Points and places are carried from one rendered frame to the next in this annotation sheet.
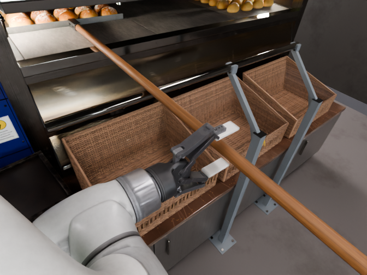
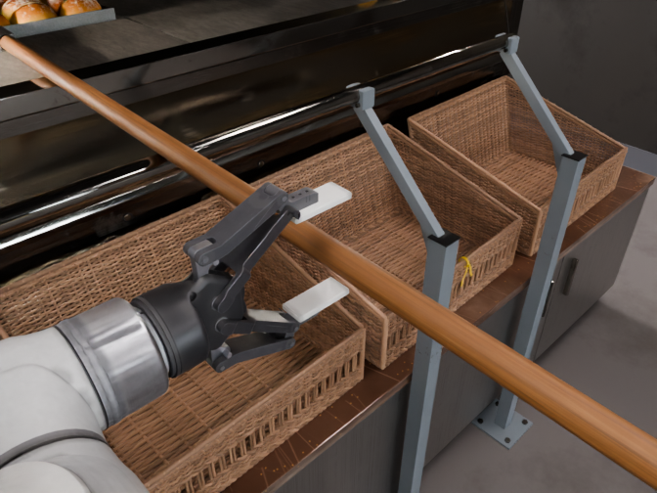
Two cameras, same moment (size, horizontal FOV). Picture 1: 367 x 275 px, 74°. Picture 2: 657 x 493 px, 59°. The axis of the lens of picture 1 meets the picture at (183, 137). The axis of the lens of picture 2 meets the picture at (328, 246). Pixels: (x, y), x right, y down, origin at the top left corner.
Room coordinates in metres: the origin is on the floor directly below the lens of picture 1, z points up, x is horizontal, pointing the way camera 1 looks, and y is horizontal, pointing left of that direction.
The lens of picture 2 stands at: (-0.06, -0.09, 1.54)
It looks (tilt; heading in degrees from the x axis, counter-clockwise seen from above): 35 degrees down; 358
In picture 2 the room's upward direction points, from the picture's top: straight up
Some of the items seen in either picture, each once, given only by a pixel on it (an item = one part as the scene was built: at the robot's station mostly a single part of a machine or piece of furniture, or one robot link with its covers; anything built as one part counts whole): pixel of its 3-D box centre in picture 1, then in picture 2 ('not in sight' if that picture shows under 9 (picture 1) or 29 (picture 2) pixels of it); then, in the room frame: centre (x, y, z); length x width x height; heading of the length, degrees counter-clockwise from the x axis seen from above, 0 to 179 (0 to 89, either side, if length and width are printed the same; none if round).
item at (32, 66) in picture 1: (203, 31); (301, 29); (1.38, -0.06, 1.16); 1.80 x 0.06 x 0.04; 132
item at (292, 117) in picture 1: (287, 93); (516, 155); (1.58, -0.73, 0.72); 0.56 x 0.49 x 0.28; 133
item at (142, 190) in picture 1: (139, 193); (116, 357); (0.27, 0.08, 1.20); 0.09 x 0.06 x 0.09; 41
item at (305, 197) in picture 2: (215, 128); (291, 195); (0.40, -0.07, 1.28); 0.05 x 0.01 x 0.03; 131
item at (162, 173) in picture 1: (170, 176); (196, 316); (0.32, 0.02, 1.20); 0.09 x 0.07 x 0.08; 131
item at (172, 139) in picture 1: (144, 163); (186, 341); (0.78, 0.17, 0.72); 0.56 x 0.49 x 0.28; 133
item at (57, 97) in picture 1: (203, 57); (309, 89); (1.37, -0.08, 1.02); 1.79 x 0.11 x 0.19; 132
